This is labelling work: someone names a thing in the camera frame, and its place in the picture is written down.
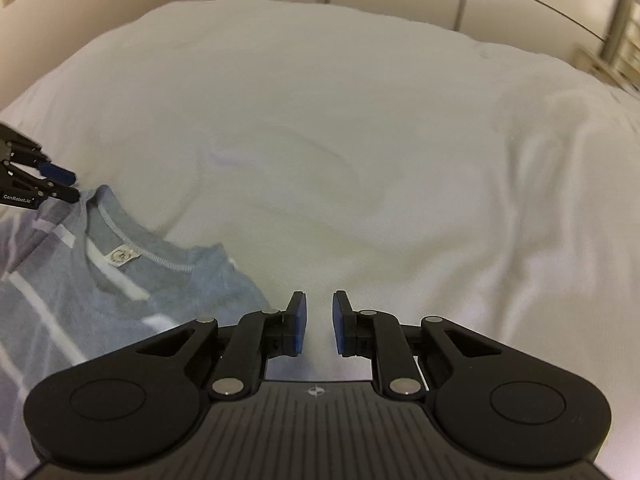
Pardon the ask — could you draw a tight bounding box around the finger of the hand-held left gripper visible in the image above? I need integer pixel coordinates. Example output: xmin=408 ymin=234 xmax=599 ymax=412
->
xmin=0 ymin=159 xmax=81 ymax=205
xmin=0 ymin=122 xmax=77 ymax=184

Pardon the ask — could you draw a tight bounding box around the cream shelf unit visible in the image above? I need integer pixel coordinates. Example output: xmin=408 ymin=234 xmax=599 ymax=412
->
xmin=575 ymin=0 xmax=640 ymax=92

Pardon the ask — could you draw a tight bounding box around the light grey bed blanket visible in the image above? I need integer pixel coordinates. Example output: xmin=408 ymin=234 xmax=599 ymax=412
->
xmin=0 ymin=0 xmax=640 ymax=461

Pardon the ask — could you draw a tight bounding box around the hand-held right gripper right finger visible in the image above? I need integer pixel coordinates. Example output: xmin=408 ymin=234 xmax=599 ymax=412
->
xmin=331 ymin=290 xmax=505 ymax=401

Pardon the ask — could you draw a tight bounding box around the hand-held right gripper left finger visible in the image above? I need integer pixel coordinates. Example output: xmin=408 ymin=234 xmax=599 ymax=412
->
xmin=135 ymin=290 xmax=308 ymax=401

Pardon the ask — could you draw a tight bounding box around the blue white-striped t-shirt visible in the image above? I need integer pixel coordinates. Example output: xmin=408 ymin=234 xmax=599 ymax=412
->
xmin=0 ymin=185 xmax=282 ymax=476

